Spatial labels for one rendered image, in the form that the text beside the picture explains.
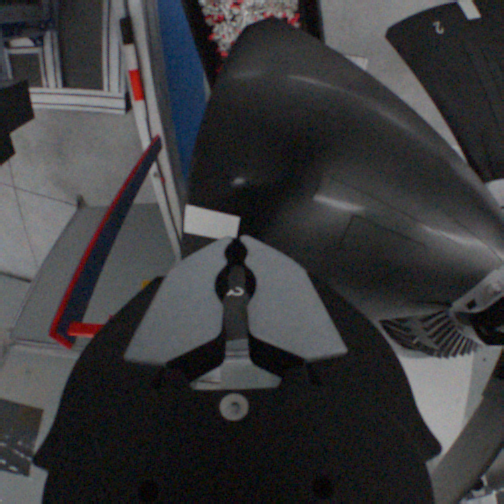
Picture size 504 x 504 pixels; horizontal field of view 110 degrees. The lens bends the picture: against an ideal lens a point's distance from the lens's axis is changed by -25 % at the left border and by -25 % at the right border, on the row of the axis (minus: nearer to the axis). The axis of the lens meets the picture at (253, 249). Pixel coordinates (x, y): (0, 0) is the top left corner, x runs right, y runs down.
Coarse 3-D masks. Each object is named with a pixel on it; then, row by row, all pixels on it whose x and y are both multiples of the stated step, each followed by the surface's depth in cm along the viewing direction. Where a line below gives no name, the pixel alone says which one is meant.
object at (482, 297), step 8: (496, 272) 15; (488, 280) 16; (496, 280) 16; (480, 288) 17; (464, 296) 18; (472, 296) 17; (480, 296) 17; (488, 296) 17; (496, 296) 17; (456, 304) 19; (464, 304) 18; (480, 304) 18; (488, 304) 18
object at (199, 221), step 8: (192, 208) 13; (200, 208) 13; (192, 216) 14; (200, 216) 14; (208, 216) 13; (216, 216) 13; (224, 216) 13; (232, 216) 13; (184, 224) 14; (192, 224) 14; (200, 224) 14; (208, 224) 14; (216, 224) 14; (224, 224) 14; (232, 224) 14; (192, 232) 14; (200, 232) 14; (208, 232) 14; (216, 232) 14; (224, 232) 14; (232, 232) 14
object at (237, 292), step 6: (234, 282) 16; (240, 282) 16; (234, 288) 16; (240, 288) 16; (228, 294) 16; (234, 294) 16; (240, 294) 16; (246, 294) 16; (222, 300) 17; (228, 300) 17; (234, 300) 17; (240, 300) 17; (246, 300) 17
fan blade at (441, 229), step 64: (256, 64) 10; (320, 64) 10; (256, 128) 11; (320, 128) 11; (384, 128) 10; (192, 192) 13; (256, 192) 13; (320, 192) 12; (384, 192) 12; (448, 192) 11; (320, 256) 14; (384, 256) 14; (448, 256) 13
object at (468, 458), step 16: (480, 416) 18; (496, 416) 15; (464, 432) 19; (480, 432) 16; (496, 432) 13; (464, 448) 17; (480, 448) 14; (496, 448) 12; (448, 464) 17; (464, 464) 14; (480, 464) 12; (432, 480) 18; (448, 480) 15; (464, 480) 12; (448, 496) 12; (464, 496) 10
